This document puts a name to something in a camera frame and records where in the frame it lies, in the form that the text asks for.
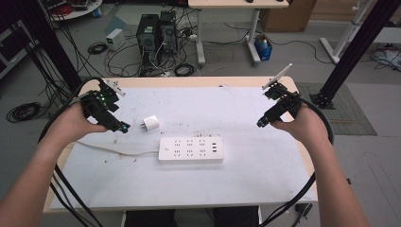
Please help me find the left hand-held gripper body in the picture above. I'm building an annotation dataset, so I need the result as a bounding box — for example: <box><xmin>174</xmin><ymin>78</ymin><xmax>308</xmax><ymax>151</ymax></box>
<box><xmin>80</xmin><ymin>78</ymin><xmax>127</xmax><ymax>124</ymax></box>

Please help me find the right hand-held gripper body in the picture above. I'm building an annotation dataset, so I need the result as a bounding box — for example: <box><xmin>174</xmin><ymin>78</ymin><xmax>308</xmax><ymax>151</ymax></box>
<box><xmin>261</xmin><ymin>62</ymin><xmax>305</xmax><ymax>120</ymax></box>

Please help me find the white charger plug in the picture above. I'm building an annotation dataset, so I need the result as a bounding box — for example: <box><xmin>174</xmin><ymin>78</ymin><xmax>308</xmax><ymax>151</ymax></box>
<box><xmin>140</xmin><ymin>114</ymin><xmax>161</xmax><ymax>132</ymax></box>

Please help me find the white power strip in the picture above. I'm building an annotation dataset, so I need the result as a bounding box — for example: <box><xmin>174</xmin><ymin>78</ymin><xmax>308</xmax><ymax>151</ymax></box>
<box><xmin>157</xmin><ymin>134</ymin><xmax>225</xmax><ymax>164</ymax></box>

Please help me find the person's right hand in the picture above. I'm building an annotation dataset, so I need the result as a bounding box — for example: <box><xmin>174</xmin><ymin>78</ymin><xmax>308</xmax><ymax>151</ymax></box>
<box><xmin>270</xmin><ymin>103</ymin><xmax>331</xmax><ymax>148</ymax></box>

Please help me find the person's left hand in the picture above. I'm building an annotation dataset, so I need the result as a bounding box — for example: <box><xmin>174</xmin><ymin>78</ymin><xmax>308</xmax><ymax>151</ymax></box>
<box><xmin>46</xmin><ymin>102</ymin><xmax>110</xmax><ymax>148</ymax></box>

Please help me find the white table mat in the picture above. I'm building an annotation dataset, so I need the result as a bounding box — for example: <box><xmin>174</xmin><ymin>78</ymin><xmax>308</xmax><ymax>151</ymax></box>
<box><xmin>49</xmin><ymin>85</ymin><xmax>319</xmax><ymax>212</ymax></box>

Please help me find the blue box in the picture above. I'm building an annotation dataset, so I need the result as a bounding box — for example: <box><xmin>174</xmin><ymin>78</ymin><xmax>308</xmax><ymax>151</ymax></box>
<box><xmin>253</xmin><ymin>33</ymin><xmax>274</xmax><ymax>62</ymax></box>

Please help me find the grey floor mat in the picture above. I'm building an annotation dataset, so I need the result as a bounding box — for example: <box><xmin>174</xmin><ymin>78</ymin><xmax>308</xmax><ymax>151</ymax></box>
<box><xmin>295</xmin><ymin>81</ymin><xmax>378</xmax><ymax>137</ymax></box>

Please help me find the small white box device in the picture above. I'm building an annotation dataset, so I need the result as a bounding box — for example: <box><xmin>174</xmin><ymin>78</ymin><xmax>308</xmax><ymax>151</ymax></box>
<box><xmin>105</xmin><ymin>27</ymin><xmax>127</xmax><ymax>52</ymax></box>

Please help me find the black computer tower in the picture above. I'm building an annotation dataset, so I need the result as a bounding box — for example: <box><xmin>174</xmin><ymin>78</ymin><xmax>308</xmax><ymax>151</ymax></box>
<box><xmin>158</xmin><ymin>9</ymin><xmax>180</xmax><ymax>57</ymax></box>
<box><xmin>135</xmin><ymin>13</ymin><xmax>161</xmax><ymax>66</ymax></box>

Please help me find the brown cardboard box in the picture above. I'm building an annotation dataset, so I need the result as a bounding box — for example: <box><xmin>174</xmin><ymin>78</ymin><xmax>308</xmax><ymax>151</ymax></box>
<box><xmin>259</xmin><ymin>0</ymin><xmax>318</xmax><ymax>33</ymax></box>

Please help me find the round white table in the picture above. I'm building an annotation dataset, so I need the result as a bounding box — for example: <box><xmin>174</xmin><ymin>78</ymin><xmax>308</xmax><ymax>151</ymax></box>
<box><xmin>40</xmin><ymin>0</ymin><xmax>104</xmax><ymax>22</ymax></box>

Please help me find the small black floor device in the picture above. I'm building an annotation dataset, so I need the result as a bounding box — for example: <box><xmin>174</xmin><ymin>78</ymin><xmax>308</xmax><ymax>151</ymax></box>
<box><xmin>293</xmin><ymin>202</ymin><xmax>314</xmax><ymax>219</ymax></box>

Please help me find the person's left leg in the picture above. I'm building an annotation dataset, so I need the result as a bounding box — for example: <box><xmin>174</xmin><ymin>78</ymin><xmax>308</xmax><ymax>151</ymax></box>
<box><xmin>123</xmin><ymin>208</ymin><xmax>178</xmax><ymax>227</ymax></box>

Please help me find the person's leg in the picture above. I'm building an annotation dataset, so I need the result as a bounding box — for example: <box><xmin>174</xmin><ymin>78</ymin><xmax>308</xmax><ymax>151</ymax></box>
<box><xmin>213</xmin><ymin>205</ymin><xmax>261</xmax><ymax>227</ymax></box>
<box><xmin>123</xmin><ymin>208</ymin><xmax>178</xmax><ymax>227</ymax></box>

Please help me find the person's right leg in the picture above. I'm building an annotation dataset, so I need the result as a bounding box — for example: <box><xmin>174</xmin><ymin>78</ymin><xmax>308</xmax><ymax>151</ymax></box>
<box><xmin>213</xmin><ymin>205</ymin><xmax>261</xmax><ymax>227</ymax></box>

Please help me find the wooden desk with white legs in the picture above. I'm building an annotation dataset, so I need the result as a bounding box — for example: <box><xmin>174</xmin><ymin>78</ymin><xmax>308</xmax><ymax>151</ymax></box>
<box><xmin>187</xmin><ymin>0</ymin><xmax>290</xmax><ymax>68</ymax></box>

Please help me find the white power strip cable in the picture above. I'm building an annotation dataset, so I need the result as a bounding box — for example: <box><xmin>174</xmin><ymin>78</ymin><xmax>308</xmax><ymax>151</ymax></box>
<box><xmin>76</xmin><ymin>140</ymin><xmax>161</xmax><ymax>157</ymax></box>

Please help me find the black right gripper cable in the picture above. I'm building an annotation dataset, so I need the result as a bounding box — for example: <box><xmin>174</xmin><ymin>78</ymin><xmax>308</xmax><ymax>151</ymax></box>
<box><xmin>258</xmin><ymin>94</ymin><xmax>336</xmax><ymax>227</ymax></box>

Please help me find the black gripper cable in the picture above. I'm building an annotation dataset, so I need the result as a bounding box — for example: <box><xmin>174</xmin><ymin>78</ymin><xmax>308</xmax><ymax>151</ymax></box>
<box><xmin>37</xmin><ymin>76</ymin><xmax>106</xmax><ymax>227</ymax></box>
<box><xmin>258</xmin><ymin>94</ymin><xmax>336</xmax><ymax>227</ymax></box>

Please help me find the coiled black cable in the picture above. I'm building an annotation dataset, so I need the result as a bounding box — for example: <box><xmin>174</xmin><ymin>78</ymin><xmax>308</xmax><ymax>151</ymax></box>
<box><xmin>173</xmin><ymin>61</ymin><xmax>196</xmax><ymax>78</ymax></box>
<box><xmin>87</xmin><ymin>41</ymin><xmax>109</xmax><ymax>56</ymax></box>
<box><xmin>5</xmin><ymin>101</ymin><xmax>43</xmax><ymax>124</ymax></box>

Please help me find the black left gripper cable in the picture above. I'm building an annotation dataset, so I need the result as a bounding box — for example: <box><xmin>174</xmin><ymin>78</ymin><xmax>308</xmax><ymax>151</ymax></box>
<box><xmin>37</xmin><ymin>76</ymin><xmax>106</xmax><ymax>227</ymax></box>

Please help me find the black metal post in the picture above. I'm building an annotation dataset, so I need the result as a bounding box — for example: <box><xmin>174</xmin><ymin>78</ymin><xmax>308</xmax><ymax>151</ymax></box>
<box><xmin>309</xmin><ymin>0</ymin><xmax>401</xmax><ymax>111</ymax></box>
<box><xmin>13</xmin><ymin>0</ymin><xmax>83</xmax><ymax>93</ymax></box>

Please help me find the white stand frame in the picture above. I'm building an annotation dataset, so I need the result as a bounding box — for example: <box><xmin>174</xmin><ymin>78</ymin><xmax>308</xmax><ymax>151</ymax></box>
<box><xmin>319</xmin><ymin>0</ymin><xmax>371</xmax><ymax>65</ymax></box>

